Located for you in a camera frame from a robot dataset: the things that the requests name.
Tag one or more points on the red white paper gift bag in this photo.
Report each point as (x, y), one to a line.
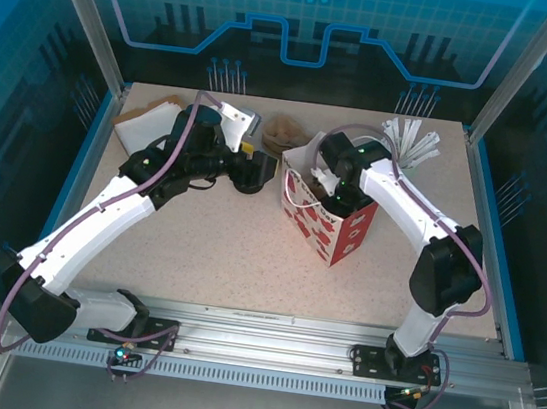
(310, 229)

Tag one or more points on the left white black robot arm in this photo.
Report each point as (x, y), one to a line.
(93, 231)

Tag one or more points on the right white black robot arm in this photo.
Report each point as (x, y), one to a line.
(446, 267)

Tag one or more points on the black plastic cup lid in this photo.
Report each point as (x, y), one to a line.
(250, 191)

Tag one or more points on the brown pulp cup carrier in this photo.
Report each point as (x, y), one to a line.
(286, 128)
(275, 150)

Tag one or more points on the white paper napkin pile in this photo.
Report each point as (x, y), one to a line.
(148, 125)

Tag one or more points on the white paper wrapped stirrer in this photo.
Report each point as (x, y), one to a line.
(396, 135)
(409, 137)
(427, 157)
(423, 146)
(388, 131)

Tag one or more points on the blue table edge trim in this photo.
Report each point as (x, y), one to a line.
(498, 219)
(82, 164)

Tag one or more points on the small connector with lights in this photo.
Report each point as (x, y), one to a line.
(410, 394)
(125, 355)

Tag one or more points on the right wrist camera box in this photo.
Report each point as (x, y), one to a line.
(325, 178)

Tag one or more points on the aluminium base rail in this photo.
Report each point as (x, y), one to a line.
(266, 339)

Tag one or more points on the aluminium frame post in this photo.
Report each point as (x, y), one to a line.
(525, 71)
(88, 19)

